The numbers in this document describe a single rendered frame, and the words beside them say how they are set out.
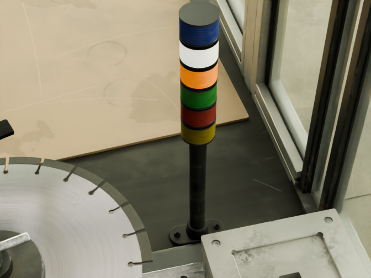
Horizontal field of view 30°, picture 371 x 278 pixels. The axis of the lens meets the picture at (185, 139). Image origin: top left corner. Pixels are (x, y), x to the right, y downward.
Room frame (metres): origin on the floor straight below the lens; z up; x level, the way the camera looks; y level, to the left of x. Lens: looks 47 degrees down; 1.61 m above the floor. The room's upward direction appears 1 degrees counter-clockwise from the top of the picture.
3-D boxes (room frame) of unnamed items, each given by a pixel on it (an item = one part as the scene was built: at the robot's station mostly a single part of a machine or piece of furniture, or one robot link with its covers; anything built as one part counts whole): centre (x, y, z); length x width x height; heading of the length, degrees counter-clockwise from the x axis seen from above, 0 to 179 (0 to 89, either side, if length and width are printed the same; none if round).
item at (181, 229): (0.62, -0.02, 0.76); 0.09 x 0.03 x 0.03; 103
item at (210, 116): (0.62, -0.02, 1.02); 0.05 x 0.04 x 0.03; 13
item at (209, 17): (0.62, -0.02, 1.14); 0.05 x 0.04 x 0.03; 13
